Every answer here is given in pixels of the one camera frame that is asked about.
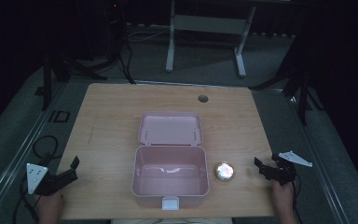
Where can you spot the pink plastic box with lid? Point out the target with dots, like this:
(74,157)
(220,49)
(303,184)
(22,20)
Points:
(170,161)

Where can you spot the person's right hand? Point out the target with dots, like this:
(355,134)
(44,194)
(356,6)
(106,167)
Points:
(283,197)

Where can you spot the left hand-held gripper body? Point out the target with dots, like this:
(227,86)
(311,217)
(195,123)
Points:
(45,185)

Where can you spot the black floor tape marking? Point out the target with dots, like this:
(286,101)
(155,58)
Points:
(59,116)

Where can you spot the white metal desk frame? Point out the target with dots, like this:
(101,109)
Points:
(208,23)

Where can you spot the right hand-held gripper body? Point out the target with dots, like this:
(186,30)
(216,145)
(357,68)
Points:
(284,172)

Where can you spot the black metal stand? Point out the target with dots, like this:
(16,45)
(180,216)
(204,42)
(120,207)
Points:
(295,84)
(59,68)

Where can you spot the person's left hand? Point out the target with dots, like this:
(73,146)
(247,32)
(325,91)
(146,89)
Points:
(50,207)

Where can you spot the round grey table grommet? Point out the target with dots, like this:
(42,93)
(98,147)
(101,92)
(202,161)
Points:
(203,99)

